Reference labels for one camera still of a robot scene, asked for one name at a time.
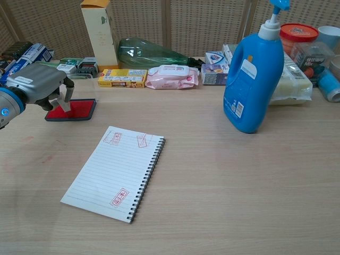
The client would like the blue white soap box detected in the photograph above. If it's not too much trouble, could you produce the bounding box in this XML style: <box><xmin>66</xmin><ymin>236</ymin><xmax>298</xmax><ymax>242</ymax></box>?
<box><xmin>205</xmin><ymin>51</ymin><xmax>230</xmax><ymax>67</ymax></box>

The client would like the blue cylindrical tube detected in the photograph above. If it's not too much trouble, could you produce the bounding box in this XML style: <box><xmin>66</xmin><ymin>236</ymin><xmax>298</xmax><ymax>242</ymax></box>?
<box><xmin>318</xmin><ymin>68</ymin><xmax>340</xmax><ymax>103</ymax></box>

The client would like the yellow flat box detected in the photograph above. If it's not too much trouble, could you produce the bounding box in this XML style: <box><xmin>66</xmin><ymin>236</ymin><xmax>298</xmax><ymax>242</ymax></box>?
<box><xmin>97</xmin><ymin>69</ymin><xmax>148</xmax><ymax>89</ymax></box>

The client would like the light blue mug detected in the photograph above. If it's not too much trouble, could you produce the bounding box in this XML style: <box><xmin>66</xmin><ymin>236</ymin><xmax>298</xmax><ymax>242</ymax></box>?
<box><xmin>317</xmin><ymin>25</ymin><xmax>340</xmax><ymax>51</ymax></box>

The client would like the orange lidded jar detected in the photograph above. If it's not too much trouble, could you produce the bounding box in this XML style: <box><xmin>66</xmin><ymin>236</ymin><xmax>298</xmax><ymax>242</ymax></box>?
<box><xmin>279</xmin><ymin>23</ymin><xmax>319</xmax><ymax>55</ymax></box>

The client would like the small red stamp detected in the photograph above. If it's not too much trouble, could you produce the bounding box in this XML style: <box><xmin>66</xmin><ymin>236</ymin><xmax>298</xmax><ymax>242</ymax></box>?
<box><xmin>54</xmin><ymin>92</ymin><xmax>71</xmax><ymax>112</ymax></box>

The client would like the pink wet wipes pack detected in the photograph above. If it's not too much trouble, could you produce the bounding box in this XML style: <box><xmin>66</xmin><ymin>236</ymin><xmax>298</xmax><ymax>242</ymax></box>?
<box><xmin>144</xmin><ymin>64</ymin><xmax>200</xmax><ymax>90</ymax></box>

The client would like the blue detergent pump bottle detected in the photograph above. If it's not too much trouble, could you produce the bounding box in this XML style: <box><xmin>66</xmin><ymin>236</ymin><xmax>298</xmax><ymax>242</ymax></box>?
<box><xmin>223</xmin><ymin>0</ymin><xmax>291</xmax><ymax>134</ymax></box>

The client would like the blue toothpaste box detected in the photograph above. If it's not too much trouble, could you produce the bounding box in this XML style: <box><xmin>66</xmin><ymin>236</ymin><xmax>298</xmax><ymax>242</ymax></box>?
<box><xmin>0</xmin><ymin>42</ymin><xmax>55</xmax><ymax>86</ymax></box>

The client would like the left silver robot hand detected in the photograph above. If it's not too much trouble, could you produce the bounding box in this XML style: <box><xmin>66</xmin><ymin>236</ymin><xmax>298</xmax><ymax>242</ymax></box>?
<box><xmin>5</xmin><ymin>63</ymin><xmax>75</xmax><ymax>112</ymax></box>

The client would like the wooden perforated folding screen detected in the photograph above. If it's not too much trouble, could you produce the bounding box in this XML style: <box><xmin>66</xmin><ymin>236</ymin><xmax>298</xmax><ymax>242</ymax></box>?
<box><xmin>0</xmin><ymin>0</ymin><xmax>340</xmax><ymax>61</ymax></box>

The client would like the small white green box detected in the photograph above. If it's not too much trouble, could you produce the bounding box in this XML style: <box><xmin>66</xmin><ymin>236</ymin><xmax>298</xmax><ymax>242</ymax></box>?
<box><xmin>55</xmin><ymin>63</ymin><xmax>76</xmax><ymax>74</ymax></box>

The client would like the green plastic spray bottle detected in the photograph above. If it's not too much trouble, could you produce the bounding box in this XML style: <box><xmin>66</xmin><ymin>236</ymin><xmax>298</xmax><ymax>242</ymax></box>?
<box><xmin>117</xmin><ymin>38</ymin><xmax>205</xmax><ymax>69</ymax></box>

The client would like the beige bowl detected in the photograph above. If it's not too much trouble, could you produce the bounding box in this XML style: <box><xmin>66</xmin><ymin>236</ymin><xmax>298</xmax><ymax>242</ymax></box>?
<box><xmin>329</xmin><ymin>55</ymin><xmax>340</xmax><ymax>72</ymax></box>

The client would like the clear plastic snack box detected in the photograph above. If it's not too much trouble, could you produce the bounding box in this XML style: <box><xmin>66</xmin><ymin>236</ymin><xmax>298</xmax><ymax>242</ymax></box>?
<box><xmin>290</xmin><ymin>41</ymin><xmax>335</xmax><ymax>87</ymax></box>

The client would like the tall cream yellow box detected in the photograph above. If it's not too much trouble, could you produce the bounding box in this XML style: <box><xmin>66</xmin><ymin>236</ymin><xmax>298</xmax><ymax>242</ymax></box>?
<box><xmin>80</xmin><ymin>0</ymin><xmax>120</xmax><ymax>72</ymax></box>

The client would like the small purple box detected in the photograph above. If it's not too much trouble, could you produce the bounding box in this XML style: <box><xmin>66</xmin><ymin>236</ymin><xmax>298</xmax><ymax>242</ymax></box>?
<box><xmin>200</xmin><ymin>63</ymin><xmax>230</xmax><ymax>86</ymax></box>

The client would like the long white clear-wrapped pack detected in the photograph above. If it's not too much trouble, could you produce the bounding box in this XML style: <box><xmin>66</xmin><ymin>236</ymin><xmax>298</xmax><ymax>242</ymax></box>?
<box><xmin>268</xmin><ymin>52</ymin><xmax>313</xmax><ymax>106</ymax></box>

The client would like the red ink pad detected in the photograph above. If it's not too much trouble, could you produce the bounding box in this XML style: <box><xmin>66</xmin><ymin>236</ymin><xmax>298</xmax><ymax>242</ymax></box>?
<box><xmin>44</xmin><ymin>76</ymin><xmax>98</xmax><ymax>122</ymax></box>

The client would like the white spiral lined notebook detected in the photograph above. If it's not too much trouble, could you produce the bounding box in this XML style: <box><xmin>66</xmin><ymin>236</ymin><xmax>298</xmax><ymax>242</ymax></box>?
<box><xmin>60</xmin><ymin>125</ymin><xmax>166</xmax><ymax>224</ymax></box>

